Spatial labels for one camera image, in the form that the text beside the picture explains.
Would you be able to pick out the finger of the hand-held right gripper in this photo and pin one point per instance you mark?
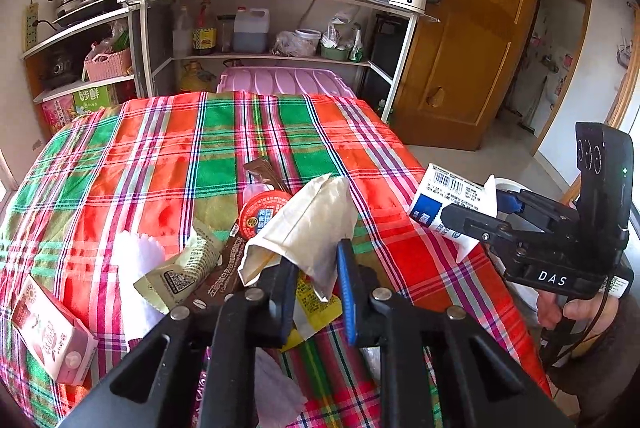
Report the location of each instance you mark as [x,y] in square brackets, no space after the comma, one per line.
[507,202]
[480,228]

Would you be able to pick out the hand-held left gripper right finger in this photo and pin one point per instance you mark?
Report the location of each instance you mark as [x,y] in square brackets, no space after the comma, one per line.
[346,288]

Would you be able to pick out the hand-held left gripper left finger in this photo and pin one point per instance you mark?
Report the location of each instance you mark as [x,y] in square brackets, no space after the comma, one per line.
[272,298]

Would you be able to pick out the yellow snack packet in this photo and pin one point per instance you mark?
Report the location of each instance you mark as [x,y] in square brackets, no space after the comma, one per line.
[310,313]

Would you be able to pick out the white blue milk carton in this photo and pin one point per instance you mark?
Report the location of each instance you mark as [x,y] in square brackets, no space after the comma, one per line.
[450,188]

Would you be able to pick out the white paper bag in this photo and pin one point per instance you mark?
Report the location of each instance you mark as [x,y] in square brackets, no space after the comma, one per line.
[305,228]

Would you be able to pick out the person's right forearm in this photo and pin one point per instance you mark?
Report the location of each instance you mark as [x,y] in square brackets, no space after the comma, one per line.
[600,383]

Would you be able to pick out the person's right hand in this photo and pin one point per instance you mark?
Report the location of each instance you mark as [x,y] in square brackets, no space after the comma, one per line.
[582,310]

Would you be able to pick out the brown coffee sachet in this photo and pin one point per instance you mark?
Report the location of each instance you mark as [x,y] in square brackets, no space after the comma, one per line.
[225,275]

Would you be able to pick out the red foil lid cup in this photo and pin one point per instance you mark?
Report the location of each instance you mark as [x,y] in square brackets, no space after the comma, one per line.
[260,213]

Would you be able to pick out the white tissue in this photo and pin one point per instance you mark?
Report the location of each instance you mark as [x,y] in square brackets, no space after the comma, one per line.
[277,388]
[132,258]

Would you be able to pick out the olive green wrapper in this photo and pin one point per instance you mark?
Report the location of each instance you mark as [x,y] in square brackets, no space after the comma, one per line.
[185,268]

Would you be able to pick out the purple snack packet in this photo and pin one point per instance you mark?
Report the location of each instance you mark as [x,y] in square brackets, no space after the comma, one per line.
[204,388]

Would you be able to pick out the dark brown wrapper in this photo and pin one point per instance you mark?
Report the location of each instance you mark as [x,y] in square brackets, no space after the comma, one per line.
[257,168]

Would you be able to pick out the wooden door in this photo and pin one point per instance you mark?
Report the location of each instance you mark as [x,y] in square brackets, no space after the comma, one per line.
[465,57]

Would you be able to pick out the plaid tablecloth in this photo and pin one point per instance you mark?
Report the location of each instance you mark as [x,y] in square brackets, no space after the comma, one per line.
[165,157]

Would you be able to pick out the pink plastic lid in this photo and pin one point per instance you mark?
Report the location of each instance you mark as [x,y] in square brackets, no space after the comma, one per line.
[290,81]

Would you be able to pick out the pink milk carton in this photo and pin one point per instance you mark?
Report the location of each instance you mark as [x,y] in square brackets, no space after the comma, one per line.
[50,333]

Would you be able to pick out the green small basket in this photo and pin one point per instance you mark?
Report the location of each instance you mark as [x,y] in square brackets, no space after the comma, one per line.
[335,53]

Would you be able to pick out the yellow oil bottle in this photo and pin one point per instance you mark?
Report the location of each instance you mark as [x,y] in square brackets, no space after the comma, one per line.
[197,80]

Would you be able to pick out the white plastic tub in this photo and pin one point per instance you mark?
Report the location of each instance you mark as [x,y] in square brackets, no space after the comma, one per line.
[309,41]

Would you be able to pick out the crumpled plastic bag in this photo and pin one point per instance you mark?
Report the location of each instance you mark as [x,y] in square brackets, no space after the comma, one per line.
[286,45]

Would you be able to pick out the plastic jug dark liquid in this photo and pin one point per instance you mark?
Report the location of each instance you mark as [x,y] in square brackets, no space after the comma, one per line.
[250,32]

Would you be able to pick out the dark glass jar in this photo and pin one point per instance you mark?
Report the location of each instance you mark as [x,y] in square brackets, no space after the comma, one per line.
[225,35]

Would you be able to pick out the green cardboard box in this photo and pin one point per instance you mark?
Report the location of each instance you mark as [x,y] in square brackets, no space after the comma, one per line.
[95,97]

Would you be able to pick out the red cap sauce bottle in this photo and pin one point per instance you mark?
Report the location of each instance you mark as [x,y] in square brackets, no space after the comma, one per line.
[204,35]

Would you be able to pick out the clear plastic bottle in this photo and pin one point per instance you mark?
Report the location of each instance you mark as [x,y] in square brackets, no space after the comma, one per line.
[182,35]

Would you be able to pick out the red cardboard box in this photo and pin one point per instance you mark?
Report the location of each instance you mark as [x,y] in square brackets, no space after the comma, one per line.
[57,115]

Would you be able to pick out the pink plastic basket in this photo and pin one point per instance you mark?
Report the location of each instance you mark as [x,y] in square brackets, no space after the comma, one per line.
[107,65]

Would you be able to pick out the metal shelf unit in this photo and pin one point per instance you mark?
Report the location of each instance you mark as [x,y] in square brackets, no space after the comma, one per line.
[160,32]

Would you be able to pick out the low wooden shelf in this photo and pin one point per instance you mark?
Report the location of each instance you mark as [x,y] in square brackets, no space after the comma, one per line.
[75,85]

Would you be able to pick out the black induction cooker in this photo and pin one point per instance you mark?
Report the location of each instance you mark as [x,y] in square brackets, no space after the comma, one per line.
[85,12]

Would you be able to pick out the yellow power strip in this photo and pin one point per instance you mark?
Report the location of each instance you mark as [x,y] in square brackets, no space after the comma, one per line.
[31,27]

